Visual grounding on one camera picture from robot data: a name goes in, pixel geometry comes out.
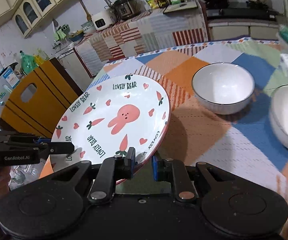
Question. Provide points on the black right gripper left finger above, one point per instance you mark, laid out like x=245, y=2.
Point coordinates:
x=107, y=174

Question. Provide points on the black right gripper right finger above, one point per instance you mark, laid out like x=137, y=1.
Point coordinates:
x=174, y=172

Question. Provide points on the white pink rabbit plate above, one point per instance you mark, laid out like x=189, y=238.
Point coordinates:
x=111, y=117

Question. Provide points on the yellow wooden chair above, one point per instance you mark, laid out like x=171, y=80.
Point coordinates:
x=38, y=102

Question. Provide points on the colourful patchwork tablecloth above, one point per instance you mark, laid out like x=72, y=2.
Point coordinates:
x=242, y=143

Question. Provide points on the green plastic bag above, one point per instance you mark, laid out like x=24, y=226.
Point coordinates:
x=28, y=63

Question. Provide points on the patchwork covered counter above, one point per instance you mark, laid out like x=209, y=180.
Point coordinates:
x=151, y=30

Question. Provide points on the white toaster appliance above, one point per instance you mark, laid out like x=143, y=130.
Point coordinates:
x=104, y=19

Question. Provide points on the black pressure cooker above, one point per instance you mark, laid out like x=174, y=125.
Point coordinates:
x=126, y=9

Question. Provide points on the grey cutting board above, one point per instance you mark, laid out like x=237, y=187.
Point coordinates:
x=181, y=6

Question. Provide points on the yellow snack packet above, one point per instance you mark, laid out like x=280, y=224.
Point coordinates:
x=153, y=4

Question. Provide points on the black gas stove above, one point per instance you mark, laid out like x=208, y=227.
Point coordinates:
x=239, y=10

